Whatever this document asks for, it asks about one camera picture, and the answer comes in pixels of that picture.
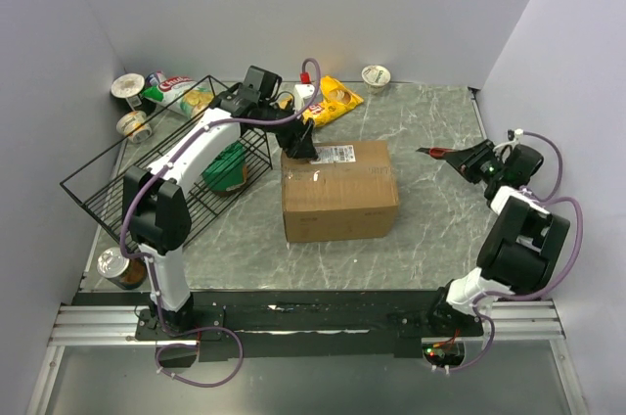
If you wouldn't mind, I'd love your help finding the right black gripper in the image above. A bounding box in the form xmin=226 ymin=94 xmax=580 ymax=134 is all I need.
xmin=444 ymin=139 xmax=506 ymax=185

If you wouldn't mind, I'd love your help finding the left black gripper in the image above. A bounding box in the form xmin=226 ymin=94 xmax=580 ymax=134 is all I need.
xmin=259 ymin=98 xmax=319 ymax=161

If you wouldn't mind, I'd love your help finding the red black utility knife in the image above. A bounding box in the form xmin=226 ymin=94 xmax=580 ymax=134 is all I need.
xmin=417 ymin=147 xmax=455 ymax=160

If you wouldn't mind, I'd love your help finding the brown cardboard express box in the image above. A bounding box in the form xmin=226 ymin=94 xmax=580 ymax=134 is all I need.
xmin=281 ymin=140 xmax=400 ymax=243

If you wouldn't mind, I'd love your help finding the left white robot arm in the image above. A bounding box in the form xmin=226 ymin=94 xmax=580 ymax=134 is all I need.
xmin=119 ymin=66 xmax=318 ymax=339

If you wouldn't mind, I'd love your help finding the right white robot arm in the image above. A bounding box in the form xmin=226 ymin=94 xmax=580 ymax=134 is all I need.
xmin=418 ymin=131 xmax=570 ymax=336

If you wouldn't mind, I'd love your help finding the yellow Lays chips bag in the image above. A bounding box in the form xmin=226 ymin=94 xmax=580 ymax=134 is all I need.
xmin=302 ymin=75 xmax=364 ymax=128

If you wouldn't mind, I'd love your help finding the green lidded jar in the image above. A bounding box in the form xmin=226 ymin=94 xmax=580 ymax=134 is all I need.
xmin=201 ymin=142 xmax=248 ymax=197

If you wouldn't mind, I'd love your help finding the white yogurt cup rear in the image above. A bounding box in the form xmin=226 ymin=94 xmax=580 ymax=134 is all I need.
xmin=361 ymin=65 xmax=391 ymax=94

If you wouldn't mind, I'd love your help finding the green white chips bag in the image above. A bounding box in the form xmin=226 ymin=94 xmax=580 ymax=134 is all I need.
xmin=140 ymin=75 xmax=229 ymax=124

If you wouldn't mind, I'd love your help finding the blue white small packet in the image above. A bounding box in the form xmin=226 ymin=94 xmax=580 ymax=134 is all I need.
xmin=146 ymin=71 xmax=167 ymax=90

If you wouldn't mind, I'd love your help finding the white yogurt cup lying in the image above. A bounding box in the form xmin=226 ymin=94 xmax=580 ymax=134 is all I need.
xmin=116 ymin=111 xmax=153 ymax=144

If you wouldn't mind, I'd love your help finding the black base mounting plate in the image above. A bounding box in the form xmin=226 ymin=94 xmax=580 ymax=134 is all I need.
xmin=134 ymin=290 xmax=485 ymax=363

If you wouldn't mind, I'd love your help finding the white yogurt cup upright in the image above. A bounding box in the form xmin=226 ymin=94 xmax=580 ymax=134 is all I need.
xmin=111 ymin=73 xmax=145 ymax=111

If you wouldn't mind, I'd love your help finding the metal tin can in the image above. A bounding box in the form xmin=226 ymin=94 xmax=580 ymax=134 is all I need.
xmin=96 ymin=247 xmax=148 ymax=291

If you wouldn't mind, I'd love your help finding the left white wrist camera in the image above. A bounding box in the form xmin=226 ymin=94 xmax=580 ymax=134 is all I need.
xmin=293 ymin=71 xmax=315 ymax=112

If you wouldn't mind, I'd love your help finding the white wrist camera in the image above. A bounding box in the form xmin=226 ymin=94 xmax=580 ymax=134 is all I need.
xmin=293 ymin=71 xmax=315 ymax=112
xmin=493 ymin=128 xmax=524 ymax=155

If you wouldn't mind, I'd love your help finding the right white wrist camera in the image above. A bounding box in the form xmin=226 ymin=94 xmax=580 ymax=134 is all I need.
xmin=493 ymin=128 xmax=524 ymax=155

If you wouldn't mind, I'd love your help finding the black wire rack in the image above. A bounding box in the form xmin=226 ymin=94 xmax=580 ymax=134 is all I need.
xmin=59 ymin=74 xmax=275 ymax=259

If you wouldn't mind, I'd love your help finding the aluminium rail frame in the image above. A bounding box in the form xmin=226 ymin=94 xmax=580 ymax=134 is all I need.
xmin=48 ymin=305 xmax=146 ymax=346

